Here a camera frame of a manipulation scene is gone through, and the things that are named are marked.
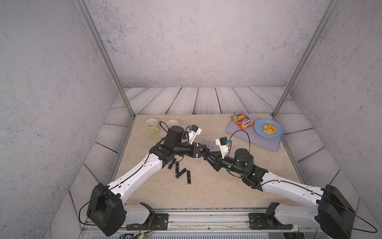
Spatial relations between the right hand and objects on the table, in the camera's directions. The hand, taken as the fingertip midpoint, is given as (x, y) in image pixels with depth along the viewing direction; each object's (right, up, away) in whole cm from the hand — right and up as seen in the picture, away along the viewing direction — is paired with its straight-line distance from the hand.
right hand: (204, 156), depth 71 cm
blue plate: (+43, +14, +42) cm, 62 cm away
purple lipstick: (0, +6, 0) cm, 6 cm away
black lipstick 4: (-8, -16, +16) cm, 24 cm away
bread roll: (+48, +12, +36) cm, 62 cm away
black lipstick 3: (-15, -15, +17) cm, 27 cm away
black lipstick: (-20, -11, +20) cm, 31 cm away
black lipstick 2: (-16, -11, +20) cm, 28 cm away
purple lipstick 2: (+2, +6, 0) cm, 6 cm away
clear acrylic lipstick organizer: (+3, +5, 0) cm, 6 cm away
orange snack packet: (+31, +18, +43) cm, 56 cm away
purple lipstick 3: (+4, +5, 0) cm, 6 cm away
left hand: (+2, +2, 0) cm, 3 cm away
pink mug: (-21, +16, +33) cm, 42 cm away
